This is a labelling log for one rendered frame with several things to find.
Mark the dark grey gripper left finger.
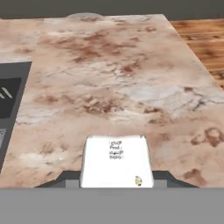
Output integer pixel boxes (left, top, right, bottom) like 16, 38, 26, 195
35, 171, 82, 189

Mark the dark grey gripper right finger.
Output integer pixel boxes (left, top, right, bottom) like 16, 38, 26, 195
151, 171, 199, 189

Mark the white drink carton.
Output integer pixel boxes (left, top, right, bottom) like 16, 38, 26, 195
80, 134, 155, 189

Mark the dark grey hob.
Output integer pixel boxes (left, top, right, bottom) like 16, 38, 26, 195
0, 61, 33, 173

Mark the grey round stool seat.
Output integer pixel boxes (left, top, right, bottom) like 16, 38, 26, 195
66, 12, 103, 19

